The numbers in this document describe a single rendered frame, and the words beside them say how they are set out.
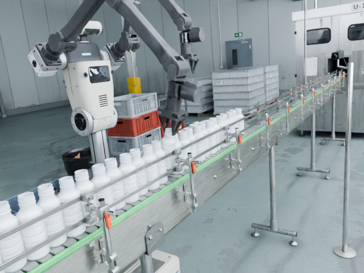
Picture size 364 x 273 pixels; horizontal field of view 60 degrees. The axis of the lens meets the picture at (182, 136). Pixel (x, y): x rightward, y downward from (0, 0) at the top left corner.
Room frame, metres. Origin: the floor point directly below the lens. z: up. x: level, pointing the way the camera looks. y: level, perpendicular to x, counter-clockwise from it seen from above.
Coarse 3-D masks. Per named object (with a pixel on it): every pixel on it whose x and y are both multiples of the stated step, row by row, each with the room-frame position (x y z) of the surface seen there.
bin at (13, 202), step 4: (56, 180) 1.46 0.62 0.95; (56, 184) 1.46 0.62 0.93; (36, 188) 1.37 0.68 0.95; (24, 192) 1.33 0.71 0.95; (36, 192) 1.37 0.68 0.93; (16, 196) 1.29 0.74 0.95; (36, 196) 1.37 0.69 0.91; (4, 200) 1.25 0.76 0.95; (8, 200) 1.26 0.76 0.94; (12, 200) 1.28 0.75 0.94; (16, 200) 1.29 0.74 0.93; (36, 200) 1.36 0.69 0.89; (12, 204) 1.28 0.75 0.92; (16, 204) 1.29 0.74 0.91; (12, 208) 1.27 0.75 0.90; (16, 208) 1.28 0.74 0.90; (12, 212) 1.13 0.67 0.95; (16, 212) 1.12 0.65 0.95
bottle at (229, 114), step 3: (228, 114) 1.69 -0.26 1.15; (231, 114) 1.69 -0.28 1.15; (228, 117) 1.69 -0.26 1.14; (231, 117) 1.69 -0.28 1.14; (228, 120) 1.68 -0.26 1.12; (231, 120) 1.68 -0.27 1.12; (234, 120) 1.69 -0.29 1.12; (231, 126) 1.68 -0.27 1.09; (234, 126) 1.69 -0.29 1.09; (231, 129) 1.68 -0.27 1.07; (234, 129) 1.68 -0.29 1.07; (231, 132) 1.68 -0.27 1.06; (234, 132) 1.68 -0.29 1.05; (231, 135) 1.68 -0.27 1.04; (234, 138) 1.68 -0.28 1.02; (231, 141) 1.68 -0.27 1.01; (234, 141) 1.69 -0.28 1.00
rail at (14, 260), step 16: (288, 96) 2.56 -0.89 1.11; (192, 144) 1.31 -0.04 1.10; (160, 160) 1.12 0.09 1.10; (128, 176) 0.98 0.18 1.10; (160, 176) 1.11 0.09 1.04; (96, 192) 0.87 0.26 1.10; (64, 208) 0.77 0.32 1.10; (80, 224) 0.81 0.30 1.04; (48, 240) 0.72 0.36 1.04; (16, 256) 0.66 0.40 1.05
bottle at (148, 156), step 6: (150, 144) 1.13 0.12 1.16; (144, 150) 1.10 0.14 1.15; (150, 150) 1.11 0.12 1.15; (144, 156) 1.10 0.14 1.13; (150, 156) 1.10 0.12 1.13; (156, 156) 1.12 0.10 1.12; (150, 168) 1.09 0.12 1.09; (156, 168) 1.10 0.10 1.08; (150, 174) 1.09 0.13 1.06; (156, 174) 1.10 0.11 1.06; (150, 180) 1.09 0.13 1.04; (150, 186) 1.09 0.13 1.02; (156, 186) 1.10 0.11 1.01
